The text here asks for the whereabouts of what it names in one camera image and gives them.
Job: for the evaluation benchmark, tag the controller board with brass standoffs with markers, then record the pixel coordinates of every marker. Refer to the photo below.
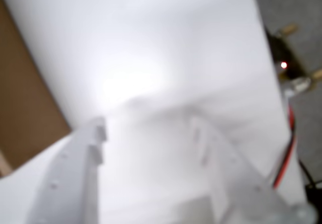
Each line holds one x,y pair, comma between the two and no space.
289,58

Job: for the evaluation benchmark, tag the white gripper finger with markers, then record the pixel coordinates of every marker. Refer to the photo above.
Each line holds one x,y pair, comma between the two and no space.
70,173
239,191

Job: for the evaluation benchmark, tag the brown cardboard box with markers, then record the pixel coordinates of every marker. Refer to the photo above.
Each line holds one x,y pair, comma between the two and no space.
22,95

